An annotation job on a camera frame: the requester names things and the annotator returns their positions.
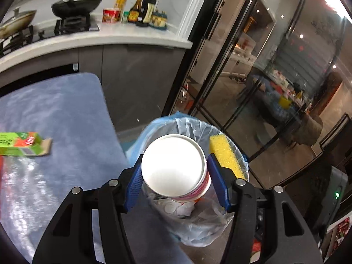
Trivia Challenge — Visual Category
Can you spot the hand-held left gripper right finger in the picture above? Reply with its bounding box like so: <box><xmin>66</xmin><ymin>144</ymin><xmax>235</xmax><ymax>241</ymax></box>
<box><xmin>207</xmin><ymin>153</ymin><xmax>323</xmax><ymax>264</ymax></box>

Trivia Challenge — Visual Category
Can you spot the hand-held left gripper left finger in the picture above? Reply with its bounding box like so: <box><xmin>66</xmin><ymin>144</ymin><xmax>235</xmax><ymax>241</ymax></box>
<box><xmin>32</xmin><ymin>161</ymin><xmax>143</xmax><ymax>264</ymax></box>

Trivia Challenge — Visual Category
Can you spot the yellow sponge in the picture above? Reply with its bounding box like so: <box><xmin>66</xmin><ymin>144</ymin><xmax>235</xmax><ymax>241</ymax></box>
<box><xmin>209</xmin><ymin>135</ymin><xmax>246</xmax><ymax>180</ymax></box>

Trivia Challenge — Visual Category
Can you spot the white paper cup pink pattern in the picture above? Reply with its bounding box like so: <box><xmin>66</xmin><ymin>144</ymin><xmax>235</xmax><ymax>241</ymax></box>
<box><xmin>141</xmin><ymin>134</ymin><xmax>212</xmax><ymax>202</ymax></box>

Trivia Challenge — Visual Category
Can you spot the trash bin with clear liner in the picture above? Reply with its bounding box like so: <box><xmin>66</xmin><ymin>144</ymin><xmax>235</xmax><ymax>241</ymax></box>
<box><xmin>144</xmin><ymin>116</ymin><xmax>250</xmax><ymax>248</ymax></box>

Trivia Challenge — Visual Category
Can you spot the brown dining chair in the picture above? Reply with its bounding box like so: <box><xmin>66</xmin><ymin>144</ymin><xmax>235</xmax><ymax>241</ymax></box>
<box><xmin>291</xmin><ymin>112</ymin><xmax>324</xmax><ymax>147</ymax></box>

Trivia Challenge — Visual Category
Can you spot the blue plush table cloth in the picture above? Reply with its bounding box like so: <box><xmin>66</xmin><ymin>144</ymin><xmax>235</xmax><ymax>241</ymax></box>
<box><xmin>0</xmin><ymin>73</ymin><xmax>193</xmax><ymax>264</ymax></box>

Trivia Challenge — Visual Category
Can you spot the cluttered dining table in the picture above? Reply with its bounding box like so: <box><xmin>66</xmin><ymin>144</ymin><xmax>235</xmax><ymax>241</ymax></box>
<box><xmin>247</xmin><ymin>70</ymin><xmax>314</xmax><ymax>121</ymax></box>

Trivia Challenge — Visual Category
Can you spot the small green cardboard box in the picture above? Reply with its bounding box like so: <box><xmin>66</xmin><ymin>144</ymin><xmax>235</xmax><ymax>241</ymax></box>
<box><xmin>0</xmin><ymin>132</ymin><xmax>53</xmax><ymax>157</ymax></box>

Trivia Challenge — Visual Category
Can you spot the glass sliding door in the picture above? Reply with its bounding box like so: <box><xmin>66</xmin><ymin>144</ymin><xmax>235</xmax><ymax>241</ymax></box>
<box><xmin>162</xmin><ymin>0</ymin><xmax>352</xmax><ymax>185</ymax></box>

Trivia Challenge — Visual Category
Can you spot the pack of small bottles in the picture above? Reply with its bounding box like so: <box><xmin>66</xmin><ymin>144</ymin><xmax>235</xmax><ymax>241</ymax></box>
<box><xmin>150</xmin><ymin>9</ymin><xmax>168</xmax><ymax>31</ymax></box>

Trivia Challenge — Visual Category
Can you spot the red instant noodle cup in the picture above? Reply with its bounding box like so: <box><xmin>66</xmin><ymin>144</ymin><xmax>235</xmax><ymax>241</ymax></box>
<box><xmin>102</xmin><ymin>8</ymin><xmax>121</xmax><ymax>23</ymax></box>

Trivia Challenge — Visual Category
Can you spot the black gas stove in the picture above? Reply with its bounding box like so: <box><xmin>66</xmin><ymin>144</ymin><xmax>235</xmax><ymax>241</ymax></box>
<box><xmin>0</xmin><ymin>15</ymin><xmax>101</xmax><ymax>57</ymax></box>

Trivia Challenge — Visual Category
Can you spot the soy sauce bottle yellow label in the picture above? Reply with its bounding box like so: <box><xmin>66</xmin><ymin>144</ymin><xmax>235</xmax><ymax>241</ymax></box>
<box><xmin>128</xmin><ymin>0</ymin><xmax>145</xmax><ymax>24</ymax></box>

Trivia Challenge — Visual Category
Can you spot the black wok with lid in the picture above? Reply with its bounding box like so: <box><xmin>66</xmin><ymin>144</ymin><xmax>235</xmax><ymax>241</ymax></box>
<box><xmin>51</xmin><ymin>0</ymin><xmax>102</xmax><ymax>18</ymax></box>

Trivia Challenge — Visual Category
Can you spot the beige pan with lid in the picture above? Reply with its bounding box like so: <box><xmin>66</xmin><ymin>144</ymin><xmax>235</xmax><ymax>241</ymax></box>
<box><xmin>0</xmin><ymin>8</ymin><xmax>37</xmax><ymax>39</ymax></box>

